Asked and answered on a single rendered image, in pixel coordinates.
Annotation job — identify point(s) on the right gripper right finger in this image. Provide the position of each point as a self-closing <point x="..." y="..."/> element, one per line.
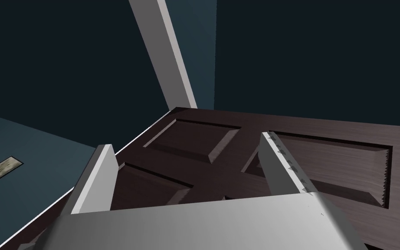
<point x="280" y="170"/>

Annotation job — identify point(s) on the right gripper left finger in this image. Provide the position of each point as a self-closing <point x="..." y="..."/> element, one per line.
<point x="94" y="184"/>

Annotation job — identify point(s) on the dark brown panelled door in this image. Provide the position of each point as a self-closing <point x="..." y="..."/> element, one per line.
<point x="214" y="152"/>

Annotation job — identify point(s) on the framed grey picture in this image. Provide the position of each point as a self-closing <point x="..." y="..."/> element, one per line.
<point x="2" y="169"/>

